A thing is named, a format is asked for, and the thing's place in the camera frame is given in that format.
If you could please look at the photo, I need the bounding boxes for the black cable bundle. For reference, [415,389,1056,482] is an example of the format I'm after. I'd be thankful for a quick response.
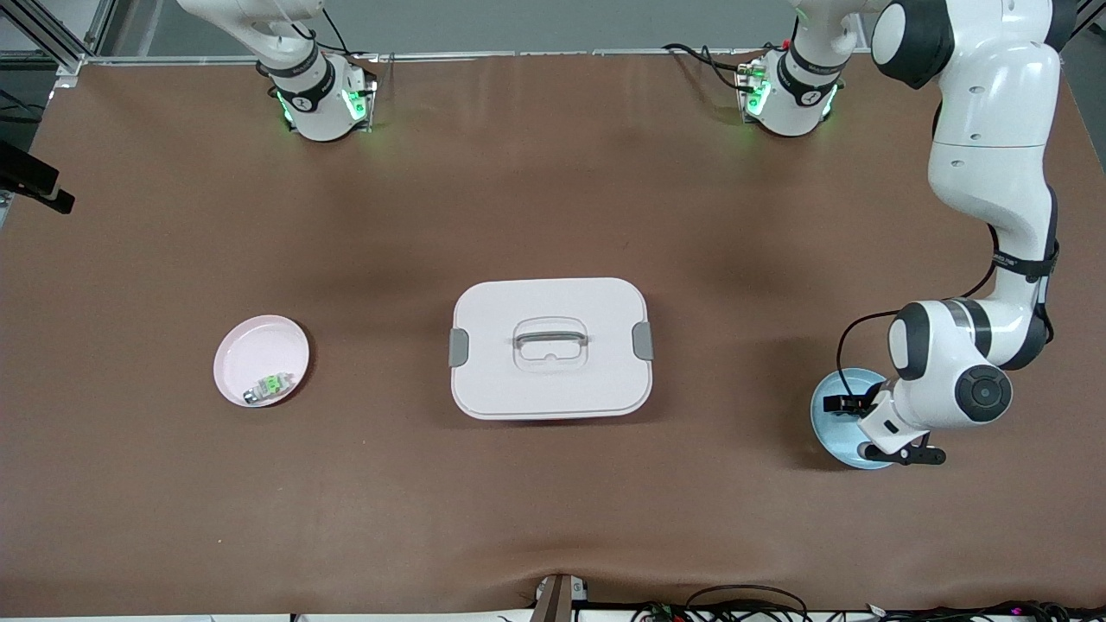
[631,599,1106,622]

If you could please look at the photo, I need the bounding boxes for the pink round plate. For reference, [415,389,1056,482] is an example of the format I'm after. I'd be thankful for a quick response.
[213,314,310,408]

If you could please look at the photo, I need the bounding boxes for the black arm base cable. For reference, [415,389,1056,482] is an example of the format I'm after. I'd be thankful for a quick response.
[663,43,753,92]

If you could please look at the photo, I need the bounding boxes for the light blue round plate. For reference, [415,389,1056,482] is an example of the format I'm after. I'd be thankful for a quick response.
[810,367,899,471]

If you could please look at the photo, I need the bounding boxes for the looped black cable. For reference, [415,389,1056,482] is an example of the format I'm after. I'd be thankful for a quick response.
[687,585,809,622]

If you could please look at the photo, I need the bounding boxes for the grey box lid handle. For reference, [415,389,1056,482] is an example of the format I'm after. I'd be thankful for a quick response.
[514,327,589,351]

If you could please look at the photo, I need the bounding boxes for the brown table mat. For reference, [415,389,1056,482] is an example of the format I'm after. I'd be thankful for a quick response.
[0,48,1106,619]

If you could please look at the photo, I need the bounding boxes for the clear and green switch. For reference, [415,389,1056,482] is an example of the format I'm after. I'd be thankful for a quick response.
[243,371,295,405]

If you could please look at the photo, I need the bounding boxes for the aluminium frame post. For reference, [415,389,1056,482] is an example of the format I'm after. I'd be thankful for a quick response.
[0,0,118,79]

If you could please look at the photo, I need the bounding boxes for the white lidded storage box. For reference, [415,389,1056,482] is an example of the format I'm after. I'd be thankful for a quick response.
[448,277,655,422]

